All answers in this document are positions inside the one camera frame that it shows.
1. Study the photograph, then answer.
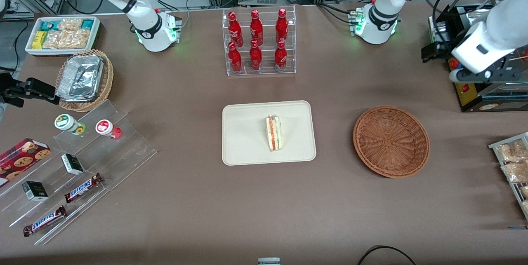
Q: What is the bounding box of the steel warmer pan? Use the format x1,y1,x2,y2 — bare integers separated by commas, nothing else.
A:
458,9,490,30

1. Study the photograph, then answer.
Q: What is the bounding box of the yellow snack packet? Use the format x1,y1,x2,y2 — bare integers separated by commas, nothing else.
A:
32,31,48,50

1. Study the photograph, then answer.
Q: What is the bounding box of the round brown wicker basket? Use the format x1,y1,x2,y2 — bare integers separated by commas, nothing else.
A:
353,105,431,179

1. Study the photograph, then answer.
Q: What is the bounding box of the small black box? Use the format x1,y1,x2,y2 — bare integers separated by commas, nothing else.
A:
61,153,85,176
21,181,49,202

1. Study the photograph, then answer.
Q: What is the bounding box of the clear acrylic stepped display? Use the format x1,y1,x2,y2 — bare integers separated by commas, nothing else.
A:
0,99,158,246

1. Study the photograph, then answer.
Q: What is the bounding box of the red lid cup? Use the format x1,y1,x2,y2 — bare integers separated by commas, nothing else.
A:
95,119,122,140

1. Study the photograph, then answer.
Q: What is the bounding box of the white rectangular snack bin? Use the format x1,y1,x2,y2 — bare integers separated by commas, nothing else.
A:
25,16,101,56

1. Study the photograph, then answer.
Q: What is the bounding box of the clear cracker bag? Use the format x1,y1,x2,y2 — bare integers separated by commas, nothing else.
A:
66,29,90,49
58,18,83,31
43,30,68,50

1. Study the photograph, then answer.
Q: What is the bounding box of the tray of packaged snacks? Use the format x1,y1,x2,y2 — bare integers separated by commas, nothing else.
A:
488,132,528,220

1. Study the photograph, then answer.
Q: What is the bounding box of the red cola bottle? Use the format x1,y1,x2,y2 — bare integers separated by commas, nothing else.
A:
228,11,244,48
228,42,243,73
276,8,289,45
250,9,264,46
274,40,288,72
249,40,263,71

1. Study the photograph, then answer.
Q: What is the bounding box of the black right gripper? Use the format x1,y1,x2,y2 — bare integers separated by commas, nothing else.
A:
0,78,59,108

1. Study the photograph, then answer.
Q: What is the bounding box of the black food warmer machine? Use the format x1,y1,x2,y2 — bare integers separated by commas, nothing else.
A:
428,0,528,113

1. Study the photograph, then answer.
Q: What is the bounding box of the red tartan cookie box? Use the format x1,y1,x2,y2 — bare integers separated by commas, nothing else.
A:
0,138,52,188

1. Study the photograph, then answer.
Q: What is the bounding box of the aluminium foil tray stack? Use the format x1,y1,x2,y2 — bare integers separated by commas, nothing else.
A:
57,54,104,103

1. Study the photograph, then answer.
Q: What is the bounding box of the black looped cable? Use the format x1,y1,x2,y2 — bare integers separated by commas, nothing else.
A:
357,245,417,265

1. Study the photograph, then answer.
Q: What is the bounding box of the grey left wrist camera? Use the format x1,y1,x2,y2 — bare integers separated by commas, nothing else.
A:
448,67,524,84

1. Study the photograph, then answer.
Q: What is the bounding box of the snickers chocolate bar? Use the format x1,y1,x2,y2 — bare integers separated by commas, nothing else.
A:
23,205,67,237
64,173,104,204

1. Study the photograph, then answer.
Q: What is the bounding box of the clear acrylic bottle rack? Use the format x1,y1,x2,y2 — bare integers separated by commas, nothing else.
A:
222,5,297,77

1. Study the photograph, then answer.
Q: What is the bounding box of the beige plastic tray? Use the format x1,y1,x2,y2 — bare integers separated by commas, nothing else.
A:
222,100,317,167

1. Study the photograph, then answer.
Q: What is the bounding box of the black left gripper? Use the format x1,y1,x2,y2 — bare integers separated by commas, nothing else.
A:
421,42,528,72

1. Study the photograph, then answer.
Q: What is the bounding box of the triangular sandwich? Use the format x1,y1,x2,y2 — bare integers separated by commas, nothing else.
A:
265,114,282,152

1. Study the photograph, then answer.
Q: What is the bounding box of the green lid cup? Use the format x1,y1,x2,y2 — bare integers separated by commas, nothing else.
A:
54,114,86,136

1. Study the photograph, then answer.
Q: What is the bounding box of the oval light wicker basket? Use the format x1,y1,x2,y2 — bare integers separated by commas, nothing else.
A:
56,49,115,113

